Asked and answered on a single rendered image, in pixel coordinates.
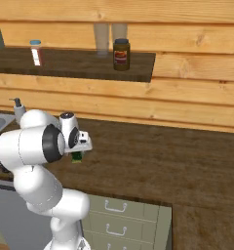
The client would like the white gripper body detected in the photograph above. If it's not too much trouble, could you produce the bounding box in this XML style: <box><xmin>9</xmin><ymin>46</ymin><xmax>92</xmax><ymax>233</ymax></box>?
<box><xmin>63</xmin><ymin>140</ymin><xmax>94</xmax><ymax>154</ymax></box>

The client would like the green sponge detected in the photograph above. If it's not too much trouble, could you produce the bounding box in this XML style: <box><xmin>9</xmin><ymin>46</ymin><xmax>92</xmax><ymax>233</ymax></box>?
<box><xmin>70</xmin><ymin>150</ymin><xmax>84</xmax><ymax>164</ymax></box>

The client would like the grey soap dispenser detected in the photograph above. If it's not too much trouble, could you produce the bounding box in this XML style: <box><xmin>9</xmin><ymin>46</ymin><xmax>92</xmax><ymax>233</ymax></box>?
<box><xmin>9</xmin><ymin>97</ymin><xmax>27</xmax><ymax>127</ymax></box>

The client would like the dark wooden shelf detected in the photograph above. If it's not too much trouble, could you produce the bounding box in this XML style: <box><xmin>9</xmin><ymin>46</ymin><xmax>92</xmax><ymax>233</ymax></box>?
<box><xmin>0</xmin><ymin>47</ymin><xmax>157</xmax><ymax>84</ymax></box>

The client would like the pale green drawer front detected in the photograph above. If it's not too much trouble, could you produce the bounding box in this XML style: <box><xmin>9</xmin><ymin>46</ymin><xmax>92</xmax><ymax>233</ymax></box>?
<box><xmin>82</xmin><ymin>229</ymin><xmax>155</xmax><ymax>250</ymax></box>
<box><xmin>84</xmin><ymin>210</ymin><xmax>158</xmax><ymax>244</ymax></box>
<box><xmin>89</xmin><ymin>193</ymin><xmax>162</xmax><ymax>224</ymax></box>

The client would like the grey dishwasher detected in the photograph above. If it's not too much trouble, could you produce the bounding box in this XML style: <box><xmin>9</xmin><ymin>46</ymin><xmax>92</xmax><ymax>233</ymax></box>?
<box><xmin>0</xmin><ymin>181</ymin><xmax>56</xmax><ymax>250</ymax></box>

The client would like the dark jar with red label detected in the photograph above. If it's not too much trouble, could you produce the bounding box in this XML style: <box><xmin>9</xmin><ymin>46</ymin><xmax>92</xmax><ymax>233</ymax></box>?
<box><xmin>112</xmin><ymin>38</ymin><xmax>132</xmax><ymax>72</ymax></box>

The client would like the blue-lidded spice jar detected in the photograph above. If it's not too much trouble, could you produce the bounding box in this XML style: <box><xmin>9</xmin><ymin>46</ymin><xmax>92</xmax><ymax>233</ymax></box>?
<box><xmin>29</xmin><ymin>39</ymin><xmax>46</xmax><ymax>67</ymax></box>

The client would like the clear drinking glass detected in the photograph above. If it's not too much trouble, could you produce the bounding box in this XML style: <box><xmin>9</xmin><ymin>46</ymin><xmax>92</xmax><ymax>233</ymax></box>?
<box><xmin>93</xmin><ymin>22</ymin><xmax>110</xmax><ymax>58</ymax></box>
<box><xmin>110</xmin><ymin>22</ymin><xmax>129</xmax><ymax>44</ymax></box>

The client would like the silver drawer handle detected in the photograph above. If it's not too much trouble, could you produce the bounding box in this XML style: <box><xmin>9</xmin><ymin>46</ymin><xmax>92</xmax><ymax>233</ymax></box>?
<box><xmin>105</xmin><ymin>242</ymin><xmax>128</xmax><ymax>250</ymax></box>
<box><xmin>105</xmin><ymin>223</ymin><xmax>128</xmax><ymax>237</ymax></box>
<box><xmin>103</xmin><ymin>199</ymin><xmax>129</xmax><ymax>213</ymax></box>

